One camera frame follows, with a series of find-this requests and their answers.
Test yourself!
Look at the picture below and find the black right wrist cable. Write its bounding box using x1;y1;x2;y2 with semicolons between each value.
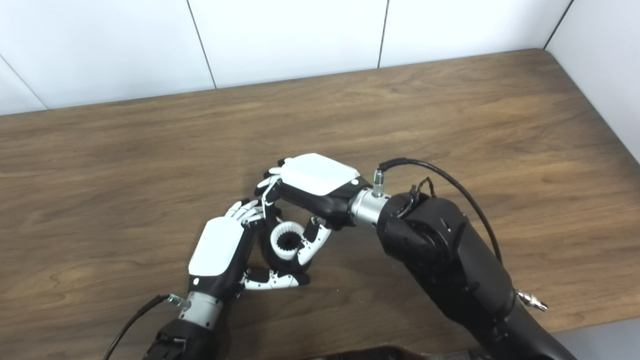
371;157;548;313

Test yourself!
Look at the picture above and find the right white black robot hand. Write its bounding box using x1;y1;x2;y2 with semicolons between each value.
254;153;373;268

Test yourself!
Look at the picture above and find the white plastic ring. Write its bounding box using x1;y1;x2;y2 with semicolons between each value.
270;222;307;261

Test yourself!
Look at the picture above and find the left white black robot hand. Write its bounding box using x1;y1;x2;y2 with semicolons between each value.
187;199;311;303

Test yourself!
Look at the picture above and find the round black plastic part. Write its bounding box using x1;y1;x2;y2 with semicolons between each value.
260;240;311;276

